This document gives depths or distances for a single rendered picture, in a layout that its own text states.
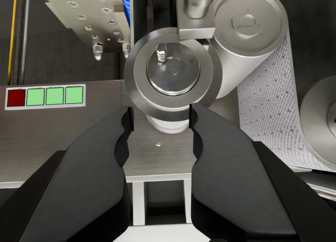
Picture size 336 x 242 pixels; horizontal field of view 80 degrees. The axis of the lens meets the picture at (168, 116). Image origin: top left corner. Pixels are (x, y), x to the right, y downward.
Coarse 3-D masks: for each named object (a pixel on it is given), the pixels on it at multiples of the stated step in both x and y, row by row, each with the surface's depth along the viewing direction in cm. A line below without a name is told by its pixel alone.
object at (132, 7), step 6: (132, 0) 33; (138, 0) 40; (132, 6) 32; (138, 6) 40; (132, 12) 32; (138, 12) 39; (132, 18) 32; (138, 18) 39; (144, 18) 51; (132, 24) 32; (138, 24) 38; (144, 24) 50; (132, 30) 32; (138, 30) 38; (144, 30) 49; (132, 36) 32; (138, 36) 38; (132, 42) 31
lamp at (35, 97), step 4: (28, 92) 63; (32, 92) 63; (36, 92) 63; (40, 92) 63; (28, 96) 63; (32, 96) 63; (36, 96) 63; (40, 96) 63; (28, 100) 63; (32, 100) 63; (36, 100) 62; (40, 100) 62; (28, 104) 62; (32, 104) 62; (36, 104) 62; (40, 104) 62
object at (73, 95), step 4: (68, 88) 63; (72, 88) 63; (76, 88) 63; (80, 88) 63; (68, 92) 63; (72, 92) 63; (76, 92) 63; (80, 92) 63; (68, 96) 63; (72, 96) 63; (76, 96) 63; (80, 96) 63; (68, 100) 62; (72, 100) 62; (76, 100) 62; (80, 100) 62
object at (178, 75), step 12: (168, 48) 29; (180, 48) 29; (156, 60) 28; (168, 60) 29; (180, 60) 29; (192, 60) 28; (156, 72) 28; (168, 72) 28; (180, 72) 28; (192, 72) 28; (156, 84) 28; (168, 84) 28; (180, 84) 28; (192, 84) 28
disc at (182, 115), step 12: (144, 36) 31; (156, 36) 31; (132, 48) 31; (132, 60) 30; (216, 60) 30; (132, 72) 30; (216, 72) 30; (132, 84) 30; (216, 84) 30; (132, 96) 30; (204, 96) 29; (216, 96) 30; (144, 108) 29; (156, 108) 29; (168, 120) 29; (180, 120) 29
